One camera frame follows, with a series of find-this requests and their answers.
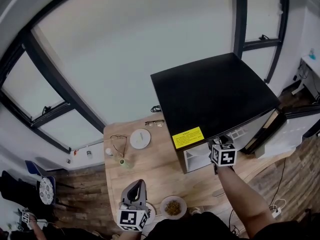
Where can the pile of brown grains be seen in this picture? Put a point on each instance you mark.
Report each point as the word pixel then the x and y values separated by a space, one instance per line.
pixel 173 207

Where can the green cup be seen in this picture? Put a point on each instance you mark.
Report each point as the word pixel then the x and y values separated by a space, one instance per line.
pixel 126 164

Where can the blue chair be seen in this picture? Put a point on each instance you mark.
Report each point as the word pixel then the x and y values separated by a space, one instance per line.
pixel 33 166

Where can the white grain plate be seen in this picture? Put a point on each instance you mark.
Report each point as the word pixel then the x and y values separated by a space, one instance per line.
pixel 163 212

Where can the white side table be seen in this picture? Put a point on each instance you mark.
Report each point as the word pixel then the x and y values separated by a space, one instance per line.
pixel 312 64

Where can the small white-capped bottle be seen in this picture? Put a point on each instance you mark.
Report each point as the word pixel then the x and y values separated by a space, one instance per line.
pixel 109 151

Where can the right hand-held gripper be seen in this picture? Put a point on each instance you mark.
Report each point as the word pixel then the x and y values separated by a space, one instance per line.
pixel 223 155

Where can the small red object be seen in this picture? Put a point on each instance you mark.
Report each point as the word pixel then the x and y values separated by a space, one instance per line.
pixel 75 152

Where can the person's right forearm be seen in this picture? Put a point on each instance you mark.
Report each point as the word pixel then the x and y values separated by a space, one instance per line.
pixel 237 199

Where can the black-rimmed eyeglasses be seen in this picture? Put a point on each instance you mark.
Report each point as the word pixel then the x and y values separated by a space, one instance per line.
pixel 150 124

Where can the white bean plate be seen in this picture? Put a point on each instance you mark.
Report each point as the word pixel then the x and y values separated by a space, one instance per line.
pixel 152 214

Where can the black mini fridge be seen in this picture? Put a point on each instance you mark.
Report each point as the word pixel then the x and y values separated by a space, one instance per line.
pixel 212 96

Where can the black-framed narrow window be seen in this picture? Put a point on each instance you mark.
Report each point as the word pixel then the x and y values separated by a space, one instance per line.
pixel 260 11

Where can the patterned round cushion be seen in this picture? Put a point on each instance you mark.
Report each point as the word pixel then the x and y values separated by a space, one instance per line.
pixel 46 191

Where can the person's beige shoe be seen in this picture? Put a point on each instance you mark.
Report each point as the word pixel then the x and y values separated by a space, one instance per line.
pixel 195 211

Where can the person's black clothing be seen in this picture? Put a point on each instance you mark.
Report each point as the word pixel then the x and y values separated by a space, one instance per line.
pixel 200 229

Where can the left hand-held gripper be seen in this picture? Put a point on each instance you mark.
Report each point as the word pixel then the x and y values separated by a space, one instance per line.
pixel 131 219

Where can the black-framed window with wide post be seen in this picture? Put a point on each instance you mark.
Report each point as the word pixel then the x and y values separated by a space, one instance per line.
pixel 30 89

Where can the small grey jar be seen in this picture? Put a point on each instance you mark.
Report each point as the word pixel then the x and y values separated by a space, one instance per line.
pixel 89 154

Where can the white power strip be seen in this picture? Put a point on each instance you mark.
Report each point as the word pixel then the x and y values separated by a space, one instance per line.
pixel 276 212

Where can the small teal bottle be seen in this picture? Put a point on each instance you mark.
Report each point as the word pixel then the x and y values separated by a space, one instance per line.
pixel 312 55

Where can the thin brown-rimmed eyeglasses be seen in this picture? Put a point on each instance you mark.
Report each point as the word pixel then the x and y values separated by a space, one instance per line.
pixel 116 140

